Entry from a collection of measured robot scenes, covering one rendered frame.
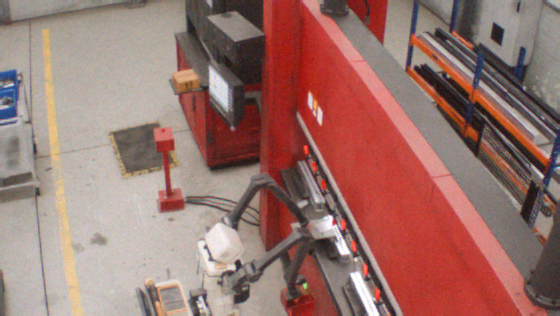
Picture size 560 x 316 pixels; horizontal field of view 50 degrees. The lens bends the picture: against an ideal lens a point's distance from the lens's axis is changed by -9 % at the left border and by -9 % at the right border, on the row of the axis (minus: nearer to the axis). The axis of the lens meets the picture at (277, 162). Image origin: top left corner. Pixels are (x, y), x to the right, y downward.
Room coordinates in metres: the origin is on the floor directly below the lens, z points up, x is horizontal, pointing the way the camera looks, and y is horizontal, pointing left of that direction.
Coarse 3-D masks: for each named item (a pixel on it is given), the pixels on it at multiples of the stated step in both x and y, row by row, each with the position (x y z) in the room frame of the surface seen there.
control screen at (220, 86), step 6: (210, 66) 4.44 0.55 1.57; (210, 72) 4.44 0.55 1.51; (216, 72) 4.34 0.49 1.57; (210, 78) 4.44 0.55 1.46; (216, 78) 4.34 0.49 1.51; (222, 78) 4.25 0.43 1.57; (210, 84) 4.45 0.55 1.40; (216, 84) 4.35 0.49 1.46; (222, 84) 4.25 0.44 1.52; (210, 90) 4.45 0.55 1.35; (216, 90) 4.35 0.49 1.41; (222, 90) 4.25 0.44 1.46; (216, 96) 4.35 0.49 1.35; (222, 96) 4.25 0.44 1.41; (222, 102) 4.25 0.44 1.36
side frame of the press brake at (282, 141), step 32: (288, 0) 4.09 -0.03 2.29; (352, 0) 4.21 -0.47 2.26; (384, 0) 4.28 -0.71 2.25; (288, 32) 4.09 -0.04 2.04; (384, 32) 4.28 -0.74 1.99; (288, 64) 4.09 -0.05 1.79; (288, 96) 4.09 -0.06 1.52; (288, 128) 4.10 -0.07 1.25; (288, 160) 4.10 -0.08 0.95; (320, 192) 4.18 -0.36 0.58
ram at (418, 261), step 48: (336, 96) 3.37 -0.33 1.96; (336, 144) 3.31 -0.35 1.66; (384, 144) 2.68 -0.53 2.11; (336, 192) 3.22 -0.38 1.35; (384, 192) 2.60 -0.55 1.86; (384, 240) 2.51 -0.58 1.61; (432, 240) 2.08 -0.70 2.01; (384, 288) 2.41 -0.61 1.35; (432, 288) 1.98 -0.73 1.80; (480, 288) 1.67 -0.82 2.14
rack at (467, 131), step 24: (456, 0) 5.75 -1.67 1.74; (408, 48) 5.60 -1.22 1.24; (408, 72) 5.54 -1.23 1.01; (456, 72) 4.87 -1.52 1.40; (480, 72) 4.55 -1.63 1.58; (432, 96) 5.11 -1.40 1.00; (480, 96) 4.48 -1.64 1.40; (456, 120) 4.71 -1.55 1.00; (504, 120) 4.14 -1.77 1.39; (480, 144) 4.35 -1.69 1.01; (528, 144) 3.84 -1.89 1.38; (504, 168) 4.01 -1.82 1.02; (552, 168) 3.55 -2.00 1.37
